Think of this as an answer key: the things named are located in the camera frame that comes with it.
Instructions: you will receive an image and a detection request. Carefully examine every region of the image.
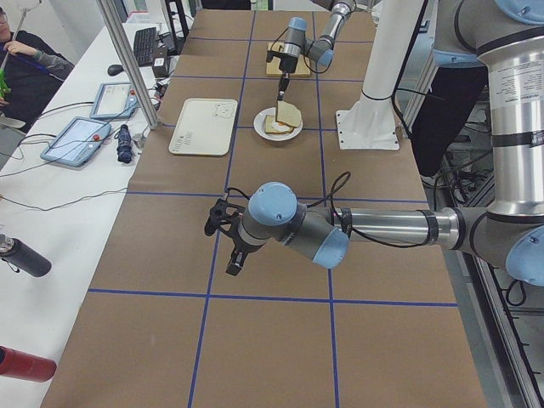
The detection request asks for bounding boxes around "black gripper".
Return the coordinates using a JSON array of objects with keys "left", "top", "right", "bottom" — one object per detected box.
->
[
  {"left": 277, "top": 54, "right": 298, "bottom": 101},
  {"left": 225, "top": 212, "right": 264, "bottom": 275}
]

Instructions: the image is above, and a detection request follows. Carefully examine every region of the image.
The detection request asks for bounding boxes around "white bread slice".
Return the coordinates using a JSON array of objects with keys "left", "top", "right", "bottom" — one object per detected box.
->
[{"left": 275, "top": 100, "right": 302, "bottom": 128}]

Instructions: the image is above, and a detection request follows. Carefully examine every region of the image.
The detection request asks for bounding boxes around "white round plate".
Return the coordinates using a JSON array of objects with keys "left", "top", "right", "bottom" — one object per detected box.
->
[{"left": 253, "top": 107, "right": 303, "bottom": 142}]

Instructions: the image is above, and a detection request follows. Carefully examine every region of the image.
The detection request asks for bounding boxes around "wooden cutting board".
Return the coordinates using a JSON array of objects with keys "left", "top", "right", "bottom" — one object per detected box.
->
[{"left": 266, "top": 42, "right": 311, "bottom": 77}]

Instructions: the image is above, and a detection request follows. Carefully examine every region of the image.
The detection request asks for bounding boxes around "toast with fried egg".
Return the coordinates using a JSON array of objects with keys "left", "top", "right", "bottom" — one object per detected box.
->
[{"left": 264, "top": 115, "right": 294, "bottom": 135}]

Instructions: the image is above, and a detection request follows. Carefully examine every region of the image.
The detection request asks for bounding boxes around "cream bear tray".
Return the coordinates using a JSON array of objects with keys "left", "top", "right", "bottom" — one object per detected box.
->
[{"left": 168, "top": 98, "right": 238, "bottom": 156}]

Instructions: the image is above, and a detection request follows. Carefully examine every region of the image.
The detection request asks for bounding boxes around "black power strip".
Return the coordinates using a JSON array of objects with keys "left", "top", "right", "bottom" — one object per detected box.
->
[{"left": 151, "top": 82, "right": 168, "bottom": 109}]

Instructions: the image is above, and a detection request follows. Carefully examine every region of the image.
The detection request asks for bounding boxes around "black keyboard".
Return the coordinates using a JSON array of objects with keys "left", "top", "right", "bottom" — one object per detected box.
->
[{"left": 133, "top": 27, "right": 157, "bottom": 66}]

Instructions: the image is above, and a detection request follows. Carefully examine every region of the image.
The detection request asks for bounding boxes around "small silver metal cylinder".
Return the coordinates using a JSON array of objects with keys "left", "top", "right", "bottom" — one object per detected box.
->
[{"left": 132, "top": 133, "right": 145, "bottom": 150}]

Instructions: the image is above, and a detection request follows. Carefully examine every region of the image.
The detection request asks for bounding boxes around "folded dark blue umbrella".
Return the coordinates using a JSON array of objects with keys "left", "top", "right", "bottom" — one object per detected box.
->
[{"left": 116, "top": 124, "right": 133, "bottom": 164}]

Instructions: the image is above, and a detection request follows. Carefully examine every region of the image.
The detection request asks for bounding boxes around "black computer mouse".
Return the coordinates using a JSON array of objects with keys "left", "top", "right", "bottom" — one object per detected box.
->
[{"left": 107, "top": 64, "right": 124, "bottom": 77}]

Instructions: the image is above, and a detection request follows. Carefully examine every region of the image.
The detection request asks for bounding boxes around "far blue teach pendant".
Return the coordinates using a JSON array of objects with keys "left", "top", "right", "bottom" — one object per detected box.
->
[{"left": 89, "top": 82, "right": 139, "bottom": 120}]

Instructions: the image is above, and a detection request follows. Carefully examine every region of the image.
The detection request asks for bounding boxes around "blue teach pendant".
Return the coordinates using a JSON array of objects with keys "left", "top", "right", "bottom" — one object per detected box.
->
[
  {"left": 89, "top": 82, "right": 139, "bottom": 120},
  {"left": 40, "top": 116, "right": 111, "bottom": 167}
]

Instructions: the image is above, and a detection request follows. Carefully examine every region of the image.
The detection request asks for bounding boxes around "near blue teach pendant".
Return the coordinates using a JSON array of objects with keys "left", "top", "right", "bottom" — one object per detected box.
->
[{"left": 40, "top": 116, "right": 111, "bottom": 167}]

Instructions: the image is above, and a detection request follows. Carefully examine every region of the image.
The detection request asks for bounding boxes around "black bottle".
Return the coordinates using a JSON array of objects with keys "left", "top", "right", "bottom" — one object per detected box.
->
[{"left": 1, "top": 234, "right": 52, "bottom": 277}]

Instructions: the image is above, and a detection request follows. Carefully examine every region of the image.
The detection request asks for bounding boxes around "red bottle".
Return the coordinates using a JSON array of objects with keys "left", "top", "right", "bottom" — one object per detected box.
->
[{"left": 1, "top": 346, "right": 57, "bottom": 383}]

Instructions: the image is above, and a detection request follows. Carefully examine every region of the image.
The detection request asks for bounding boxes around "seated person in black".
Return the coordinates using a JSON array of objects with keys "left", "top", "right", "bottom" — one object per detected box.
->
[{"left": 1, "top": 11, "right": 74, "bottom": 133}]

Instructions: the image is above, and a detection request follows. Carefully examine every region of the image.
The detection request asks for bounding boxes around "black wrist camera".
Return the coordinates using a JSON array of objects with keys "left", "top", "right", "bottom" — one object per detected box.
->
[
  {"left": 266, "top": 49, "right": 283, "bottom": 63},
  {"left": 204, "top": 198, "right": 245, "bottom": 238}
]

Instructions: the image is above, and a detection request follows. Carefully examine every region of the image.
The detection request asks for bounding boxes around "black camera cable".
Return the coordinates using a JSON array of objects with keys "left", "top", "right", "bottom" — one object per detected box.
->
[
  {"left": 223, "top": 171, "right": 430, "bottom": 249},
  {"left": 269, "top": 25, "right": 324, "bottom": 76}
]

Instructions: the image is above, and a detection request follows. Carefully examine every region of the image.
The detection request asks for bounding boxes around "white pedestal column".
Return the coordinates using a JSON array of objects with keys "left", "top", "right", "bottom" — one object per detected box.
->
[{"left": 337, "top": 0, "right": 427, "bottom": 150}]

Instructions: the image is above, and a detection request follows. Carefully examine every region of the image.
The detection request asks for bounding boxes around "aluminium frame post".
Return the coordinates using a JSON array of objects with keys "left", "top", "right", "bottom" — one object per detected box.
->
[{"left": 97, "top": 0, "right": 160, "bottom": 130}]

